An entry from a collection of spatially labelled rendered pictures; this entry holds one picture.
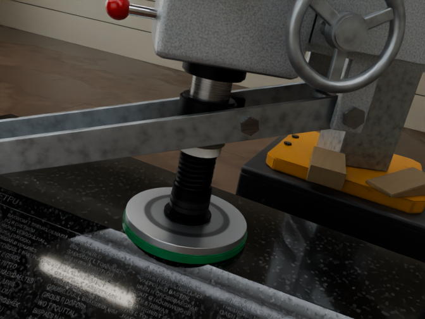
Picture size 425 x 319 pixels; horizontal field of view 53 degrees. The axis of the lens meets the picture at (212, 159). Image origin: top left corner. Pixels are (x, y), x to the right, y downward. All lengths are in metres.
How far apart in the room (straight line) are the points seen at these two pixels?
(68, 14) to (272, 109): 7.94
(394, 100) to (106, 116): 0.98
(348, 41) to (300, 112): 0.16
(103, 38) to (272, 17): 7.56
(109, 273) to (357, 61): 0.49
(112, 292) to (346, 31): 0.50
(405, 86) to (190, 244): 0.98
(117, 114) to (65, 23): 7.83
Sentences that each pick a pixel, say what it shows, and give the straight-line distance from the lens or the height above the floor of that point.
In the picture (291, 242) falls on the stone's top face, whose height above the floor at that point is 0.82.
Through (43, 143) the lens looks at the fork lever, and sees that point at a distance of 0.65.
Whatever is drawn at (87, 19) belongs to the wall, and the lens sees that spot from 8.26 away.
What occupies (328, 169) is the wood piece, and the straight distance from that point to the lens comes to 1.23.
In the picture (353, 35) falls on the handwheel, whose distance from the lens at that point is 0.55.
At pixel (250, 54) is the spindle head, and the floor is 1.15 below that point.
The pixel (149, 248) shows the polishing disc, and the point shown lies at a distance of 0.68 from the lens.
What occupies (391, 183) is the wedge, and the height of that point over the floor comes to 0.80.
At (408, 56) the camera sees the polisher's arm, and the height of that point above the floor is 1.18.
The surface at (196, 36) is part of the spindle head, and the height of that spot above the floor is 1.16.
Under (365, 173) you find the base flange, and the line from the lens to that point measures 1.46.
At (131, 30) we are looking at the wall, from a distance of 7.79.
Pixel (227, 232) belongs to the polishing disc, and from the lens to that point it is 0.73.
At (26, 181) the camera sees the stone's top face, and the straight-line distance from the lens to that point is 0.88.
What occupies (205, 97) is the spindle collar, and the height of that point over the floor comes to 1.07.
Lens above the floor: 1.20
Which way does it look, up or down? 20 degrees down
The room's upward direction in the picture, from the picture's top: 11 degrees clockwise
